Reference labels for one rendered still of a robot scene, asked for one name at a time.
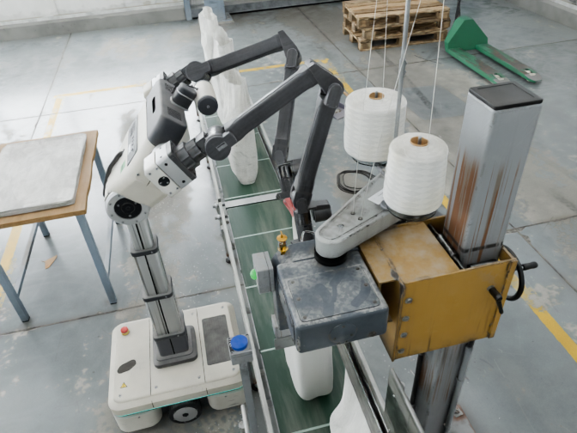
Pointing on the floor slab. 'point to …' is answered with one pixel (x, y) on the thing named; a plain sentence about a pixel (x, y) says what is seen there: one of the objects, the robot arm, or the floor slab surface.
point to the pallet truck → (473, 37)
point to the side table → (59, 218)
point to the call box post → (248, 397)
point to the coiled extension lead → (350, 172)
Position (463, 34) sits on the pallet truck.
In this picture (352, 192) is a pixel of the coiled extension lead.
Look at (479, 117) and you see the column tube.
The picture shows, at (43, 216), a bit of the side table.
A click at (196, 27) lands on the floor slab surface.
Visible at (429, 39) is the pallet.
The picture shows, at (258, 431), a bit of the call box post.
